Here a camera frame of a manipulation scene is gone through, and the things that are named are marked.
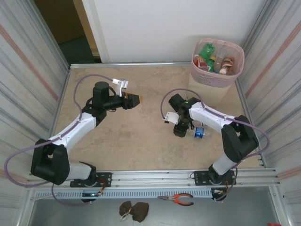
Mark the red orange drink carton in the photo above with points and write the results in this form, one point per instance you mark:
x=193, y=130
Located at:
x=200, y=61

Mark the cream slatted waste bin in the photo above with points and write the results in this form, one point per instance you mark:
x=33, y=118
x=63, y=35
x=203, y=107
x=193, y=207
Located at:
x=211, y=94

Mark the pink laundry basket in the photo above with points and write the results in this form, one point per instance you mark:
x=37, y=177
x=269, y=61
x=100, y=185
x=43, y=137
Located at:
x=207, y=80

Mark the small right circuit board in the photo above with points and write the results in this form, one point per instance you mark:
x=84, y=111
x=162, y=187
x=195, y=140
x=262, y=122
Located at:
x=217, y=191

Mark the small circuit board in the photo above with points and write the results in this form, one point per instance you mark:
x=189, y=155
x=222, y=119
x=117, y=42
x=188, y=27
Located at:
x=92, y=194
x=217, y=191

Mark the brown wooden door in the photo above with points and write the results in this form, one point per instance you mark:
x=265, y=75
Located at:
x=58, y=18

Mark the brown cloth bag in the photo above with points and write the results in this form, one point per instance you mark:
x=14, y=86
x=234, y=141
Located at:
x=141, y=209

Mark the grey metal lower shelf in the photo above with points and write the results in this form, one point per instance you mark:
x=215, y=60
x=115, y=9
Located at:
x=211, y=214

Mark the small left circuit board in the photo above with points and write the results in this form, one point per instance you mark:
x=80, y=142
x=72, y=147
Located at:
x=92, y=194

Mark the small red object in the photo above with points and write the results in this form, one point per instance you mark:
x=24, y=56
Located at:
x=273, y=224

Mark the aluminium table edge rail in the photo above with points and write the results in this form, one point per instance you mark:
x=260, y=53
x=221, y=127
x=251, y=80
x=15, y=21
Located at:
x=129, y=64

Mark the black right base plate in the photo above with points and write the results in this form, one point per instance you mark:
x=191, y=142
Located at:
x=200, y=176

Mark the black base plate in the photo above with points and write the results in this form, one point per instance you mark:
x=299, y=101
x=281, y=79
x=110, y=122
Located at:
x=105, y=177
x=200, y=176

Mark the white door frame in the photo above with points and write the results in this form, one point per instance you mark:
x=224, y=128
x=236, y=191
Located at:
x=97, y=35

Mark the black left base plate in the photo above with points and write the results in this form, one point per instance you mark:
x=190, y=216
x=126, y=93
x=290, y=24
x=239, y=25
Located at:
x=105, y=177

